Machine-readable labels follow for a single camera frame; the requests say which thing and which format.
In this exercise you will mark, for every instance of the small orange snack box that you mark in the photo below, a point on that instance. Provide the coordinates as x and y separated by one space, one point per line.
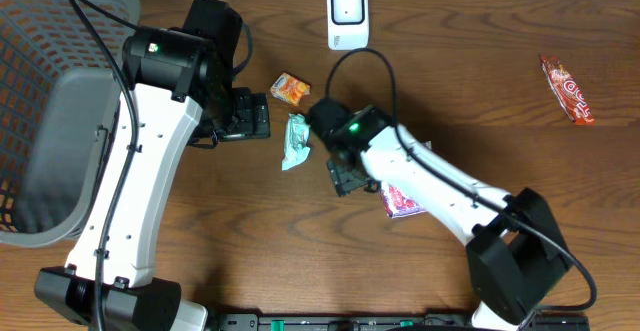
289 89

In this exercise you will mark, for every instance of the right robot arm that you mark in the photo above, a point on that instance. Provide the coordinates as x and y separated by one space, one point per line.
513 243

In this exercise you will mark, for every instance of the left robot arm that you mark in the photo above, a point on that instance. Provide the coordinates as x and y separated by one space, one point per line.
178 92

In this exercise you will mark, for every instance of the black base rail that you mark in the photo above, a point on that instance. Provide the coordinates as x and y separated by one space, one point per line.
253 322

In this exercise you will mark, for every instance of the white barcode scanner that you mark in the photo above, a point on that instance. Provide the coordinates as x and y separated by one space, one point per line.
347 24

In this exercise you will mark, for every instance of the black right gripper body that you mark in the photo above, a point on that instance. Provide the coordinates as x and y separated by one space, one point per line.
348 179

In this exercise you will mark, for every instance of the purple red snack bag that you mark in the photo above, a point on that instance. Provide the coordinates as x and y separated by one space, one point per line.
397 204

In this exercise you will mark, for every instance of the red orange snack bar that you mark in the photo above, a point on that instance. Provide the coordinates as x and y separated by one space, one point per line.
567 91

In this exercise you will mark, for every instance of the grey plastic mesh basket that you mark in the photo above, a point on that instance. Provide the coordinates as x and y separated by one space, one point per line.
59 105

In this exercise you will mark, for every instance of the mint green snack packet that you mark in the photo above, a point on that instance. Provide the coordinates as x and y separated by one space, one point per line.
296 149

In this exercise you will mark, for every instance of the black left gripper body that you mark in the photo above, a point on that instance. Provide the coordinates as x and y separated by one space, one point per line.
253 116

